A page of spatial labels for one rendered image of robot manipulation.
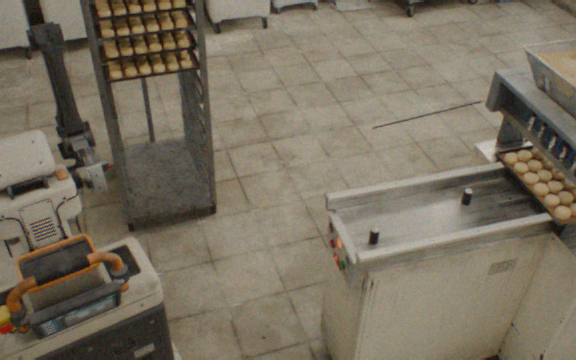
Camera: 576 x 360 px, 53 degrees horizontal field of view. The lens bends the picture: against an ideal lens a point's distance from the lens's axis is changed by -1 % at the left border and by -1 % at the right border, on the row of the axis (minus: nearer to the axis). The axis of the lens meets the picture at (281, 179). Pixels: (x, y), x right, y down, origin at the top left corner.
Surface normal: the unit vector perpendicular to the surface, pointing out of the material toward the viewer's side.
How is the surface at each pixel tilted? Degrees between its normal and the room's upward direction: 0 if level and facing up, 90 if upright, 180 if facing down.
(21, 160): 47
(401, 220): 0
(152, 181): 0
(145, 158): 0
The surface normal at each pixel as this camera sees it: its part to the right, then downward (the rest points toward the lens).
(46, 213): 0.52, 0.44
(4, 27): 0.38, 0.63
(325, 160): 0.02, -0.76
